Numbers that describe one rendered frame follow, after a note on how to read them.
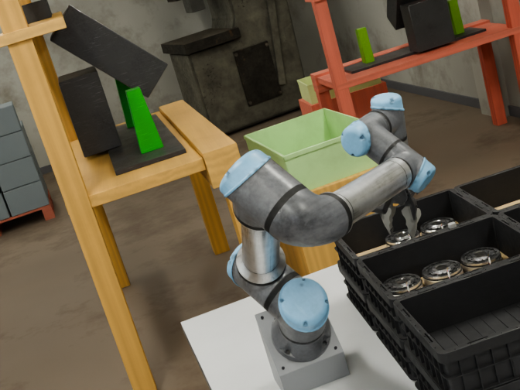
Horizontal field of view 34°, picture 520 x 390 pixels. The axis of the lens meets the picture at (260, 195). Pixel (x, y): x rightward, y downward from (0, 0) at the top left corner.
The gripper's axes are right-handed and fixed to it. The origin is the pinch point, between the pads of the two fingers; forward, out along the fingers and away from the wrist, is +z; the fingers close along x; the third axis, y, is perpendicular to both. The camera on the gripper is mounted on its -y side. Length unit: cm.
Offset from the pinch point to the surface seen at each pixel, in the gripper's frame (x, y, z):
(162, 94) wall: 568, 515, 155
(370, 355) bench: 7.4, -11.4, 31.0
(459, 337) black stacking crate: -22.2, -19.9, 13.7
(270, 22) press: 411, 531, 81
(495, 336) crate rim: -37, -34, 1
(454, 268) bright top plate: -9.6, 8.1, 13.5
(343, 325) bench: 23.5, 2.5, 33.7
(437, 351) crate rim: -27.7, -41.5, 1.7
